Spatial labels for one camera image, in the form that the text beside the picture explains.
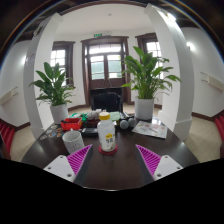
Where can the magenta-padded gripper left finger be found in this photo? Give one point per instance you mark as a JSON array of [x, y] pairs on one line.
[[60, 166]]

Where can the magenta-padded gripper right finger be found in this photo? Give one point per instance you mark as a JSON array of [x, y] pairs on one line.
[[168, 166]]

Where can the yellow-capped clear milk bottle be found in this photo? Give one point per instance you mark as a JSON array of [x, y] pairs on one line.
[[106, 133]]

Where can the white speckled mug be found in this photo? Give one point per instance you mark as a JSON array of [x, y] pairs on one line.
[[73, 142]]

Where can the small colourful sticker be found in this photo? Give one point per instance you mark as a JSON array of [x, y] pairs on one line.
[[60, 135], [59, 129], [49, 131], [52, 135]]

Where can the printed paper sheet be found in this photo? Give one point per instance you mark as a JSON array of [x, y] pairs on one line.
[[150, 129]]

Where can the red plastic box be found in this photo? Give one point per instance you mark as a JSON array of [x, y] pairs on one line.
[[71, 124]]

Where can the black handheld device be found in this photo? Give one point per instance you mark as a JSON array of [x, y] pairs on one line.
[[89, 132]]

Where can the dark red basket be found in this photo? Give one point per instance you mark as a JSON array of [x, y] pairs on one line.
[[90, 122]]

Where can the grey foam-head microphone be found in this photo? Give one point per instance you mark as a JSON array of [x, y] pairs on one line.
[[132, 122], [124, 124]]

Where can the red staircase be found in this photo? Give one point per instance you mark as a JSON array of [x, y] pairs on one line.
[[6, 136], [220, 128]]

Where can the black office chair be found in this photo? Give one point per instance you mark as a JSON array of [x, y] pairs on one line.
[[106, 101]]

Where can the small potted green plant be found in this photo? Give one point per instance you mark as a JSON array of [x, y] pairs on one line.
[[55, 86]]

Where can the large potted green plant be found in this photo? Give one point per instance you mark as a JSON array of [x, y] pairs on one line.
[[145, 76]]

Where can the brown-framed window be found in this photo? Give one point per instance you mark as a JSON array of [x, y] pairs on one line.
[[61, 60], [151, 46]]

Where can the brown glazed double door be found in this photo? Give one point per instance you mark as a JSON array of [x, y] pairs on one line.
[[105, 63]]

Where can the green exit sign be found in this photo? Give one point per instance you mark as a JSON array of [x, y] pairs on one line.
[[98, 35]]

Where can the white wall radiator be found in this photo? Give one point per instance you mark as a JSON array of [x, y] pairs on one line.
[[8, 96], [213, 81]]

